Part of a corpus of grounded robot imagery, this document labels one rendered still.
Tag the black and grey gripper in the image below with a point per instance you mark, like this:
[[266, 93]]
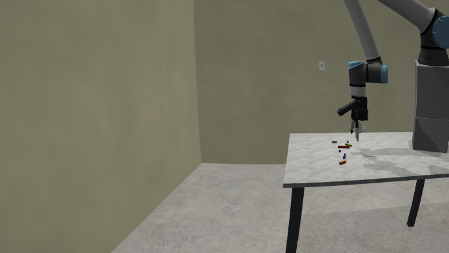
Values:
[[360, 112]]

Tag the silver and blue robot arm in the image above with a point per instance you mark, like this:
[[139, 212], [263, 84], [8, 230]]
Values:
[[432, 24]]

